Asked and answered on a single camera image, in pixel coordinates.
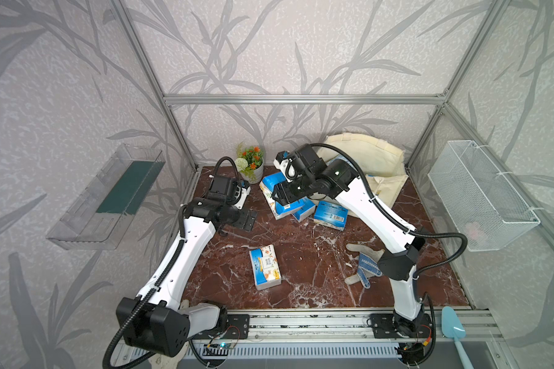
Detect blue barcode tissue pack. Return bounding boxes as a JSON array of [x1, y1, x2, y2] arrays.
[[292, 198, 316, 222]]

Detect blue tissue pack front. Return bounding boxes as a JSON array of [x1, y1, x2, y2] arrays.
[[249, 244, 282, 291]]

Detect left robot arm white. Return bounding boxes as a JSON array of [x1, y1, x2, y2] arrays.
[[111, 198, 258, 357]]

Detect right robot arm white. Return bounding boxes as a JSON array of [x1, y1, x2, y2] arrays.
[[272, 143, 425, 338]]

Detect white ribbed flower pot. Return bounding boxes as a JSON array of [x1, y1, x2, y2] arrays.
[[243, 163, 264, 185]]

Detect artificial green flower plant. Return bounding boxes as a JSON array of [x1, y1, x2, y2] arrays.
[[235, 142, 265, 180]]

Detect beige blue striped glove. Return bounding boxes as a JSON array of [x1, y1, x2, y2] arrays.
[[345, 244, 385, 289]]

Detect light blue plastic scoop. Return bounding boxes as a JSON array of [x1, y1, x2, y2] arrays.
[[442, 306, 474, 369]]

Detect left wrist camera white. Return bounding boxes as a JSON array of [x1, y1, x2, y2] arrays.
[[229, 179, 250, 209]]

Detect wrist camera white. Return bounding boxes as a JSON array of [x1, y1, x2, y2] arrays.
[[273, 151, 296, 182], [229, 179, 250, 209]]

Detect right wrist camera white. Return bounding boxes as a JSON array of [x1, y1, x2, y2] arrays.
[[273, 151, 296, 182]]

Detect black corrugated right cable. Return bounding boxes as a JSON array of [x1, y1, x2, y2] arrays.
[[308, 142, 469, 365]]

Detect black corrugated cable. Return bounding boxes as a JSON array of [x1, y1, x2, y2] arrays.
[[308, 142, 469, 365], [102, 156, 241, 369]]

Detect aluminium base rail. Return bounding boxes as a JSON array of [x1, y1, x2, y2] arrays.
[[105, 308, 504, 361]]

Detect clear plastic wall shelf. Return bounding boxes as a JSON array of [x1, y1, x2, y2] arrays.
[[46, 144, 166, 251]]

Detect white wire mesh basket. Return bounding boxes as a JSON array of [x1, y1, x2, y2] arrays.
[[428, 140, 541, 252]]

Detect black corrugated left cable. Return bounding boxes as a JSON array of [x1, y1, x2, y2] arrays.
[[102, 156, 241, 369]]

